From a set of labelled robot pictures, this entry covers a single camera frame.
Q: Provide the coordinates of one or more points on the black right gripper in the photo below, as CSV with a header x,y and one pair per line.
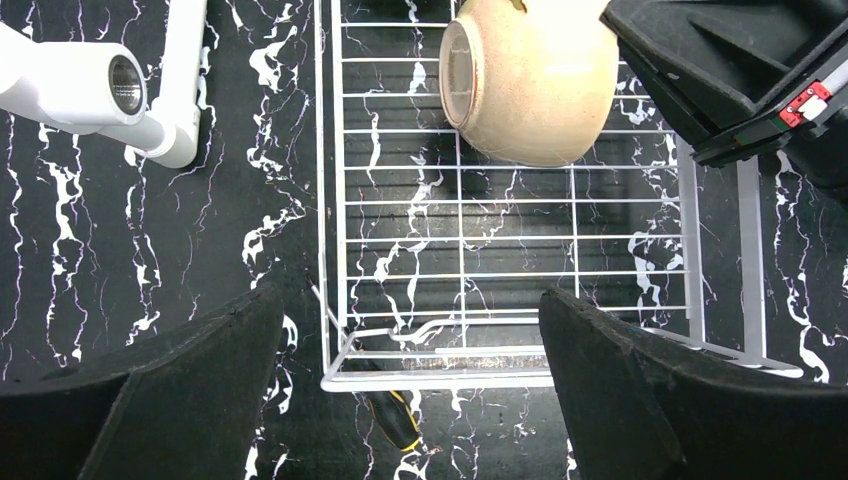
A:
x,y
736,79

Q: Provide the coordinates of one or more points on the white pvc pipe frame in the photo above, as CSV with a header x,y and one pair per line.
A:
x,y
98,87

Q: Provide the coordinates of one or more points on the beige ceramic bowl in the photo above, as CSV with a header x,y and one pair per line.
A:
x,y
530,82

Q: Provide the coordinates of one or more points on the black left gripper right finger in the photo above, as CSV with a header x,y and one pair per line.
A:
x,y
637,405

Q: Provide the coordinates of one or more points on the white wire dish rack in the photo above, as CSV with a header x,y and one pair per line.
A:
x,y
432,257

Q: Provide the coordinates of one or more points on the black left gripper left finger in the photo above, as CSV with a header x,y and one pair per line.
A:
x,y
183,404

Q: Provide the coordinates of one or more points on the black yellow screwdriver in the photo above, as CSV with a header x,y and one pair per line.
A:
x,y
392,412

